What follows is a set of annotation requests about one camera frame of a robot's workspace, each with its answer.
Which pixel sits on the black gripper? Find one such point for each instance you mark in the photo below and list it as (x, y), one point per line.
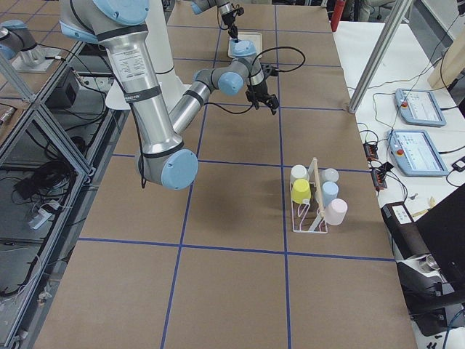
(229, 18)
(259, 88)

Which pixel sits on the pale green plastic cup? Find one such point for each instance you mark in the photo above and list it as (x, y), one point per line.
(299, 172)

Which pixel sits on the yellow plastic cup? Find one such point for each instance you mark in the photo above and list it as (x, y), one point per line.
(301, 192)

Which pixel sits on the grey plastic cup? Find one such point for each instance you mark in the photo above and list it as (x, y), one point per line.
(329, 175)

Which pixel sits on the light blue cup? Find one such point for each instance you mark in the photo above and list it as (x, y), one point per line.
(239, 45)
(330, 192)

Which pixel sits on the pink plastic cup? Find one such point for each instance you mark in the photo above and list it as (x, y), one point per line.
(336, 211)

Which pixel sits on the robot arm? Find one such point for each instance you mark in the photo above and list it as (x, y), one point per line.
(199, 7)
(135, 37)

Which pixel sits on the cream serving tray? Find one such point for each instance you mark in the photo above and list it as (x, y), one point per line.
(254, 37)

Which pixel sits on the red fire extinguisher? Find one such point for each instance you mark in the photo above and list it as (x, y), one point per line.
(338, 9)

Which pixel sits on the teach pendant far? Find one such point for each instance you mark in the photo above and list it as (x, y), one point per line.
(419, 107)

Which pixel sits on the teach pendant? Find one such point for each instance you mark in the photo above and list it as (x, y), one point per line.
(419, 107)
(414, 153)

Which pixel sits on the teach pendant near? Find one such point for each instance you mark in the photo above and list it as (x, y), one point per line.
(414, 153)

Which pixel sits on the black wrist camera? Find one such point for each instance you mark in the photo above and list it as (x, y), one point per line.
(269, 70)

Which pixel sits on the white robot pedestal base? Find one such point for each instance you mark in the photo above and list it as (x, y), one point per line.
(158, 47)

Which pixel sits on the white wire cup rack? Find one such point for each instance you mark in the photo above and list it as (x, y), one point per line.
(310, 217)

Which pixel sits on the aluminium frame post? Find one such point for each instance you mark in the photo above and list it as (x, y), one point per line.
(386, 36)

